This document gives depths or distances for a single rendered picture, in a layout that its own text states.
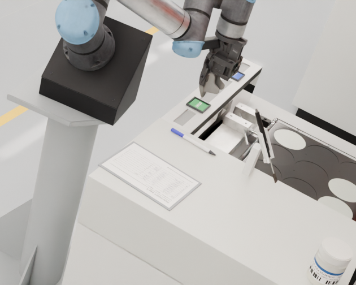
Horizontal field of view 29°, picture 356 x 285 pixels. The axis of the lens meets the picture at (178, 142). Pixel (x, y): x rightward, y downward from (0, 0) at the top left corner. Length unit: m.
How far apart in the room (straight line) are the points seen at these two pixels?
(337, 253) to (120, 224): 0.50
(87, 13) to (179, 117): 0.37
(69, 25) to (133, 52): 0.27
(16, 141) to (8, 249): 0.73
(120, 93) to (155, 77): 1.99
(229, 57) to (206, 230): 0.53
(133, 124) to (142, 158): 1.86
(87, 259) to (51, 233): 0.68
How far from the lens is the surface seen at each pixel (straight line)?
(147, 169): 1.69
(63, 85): 2.08
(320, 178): 2.02
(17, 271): 2.69
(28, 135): 3.34
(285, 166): 2.01
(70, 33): 1.89
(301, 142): 2.14
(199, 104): 2.01
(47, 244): 2.49
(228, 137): 2.07
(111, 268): 1.75
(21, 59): 3.90
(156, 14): 1.67
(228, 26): 1.84
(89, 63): 2.04
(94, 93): 2.05
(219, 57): 1.89
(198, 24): 1.77
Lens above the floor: 1.98
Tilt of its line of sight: 34 degrees down
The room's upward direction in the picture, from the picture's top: 18 degrees clockwise
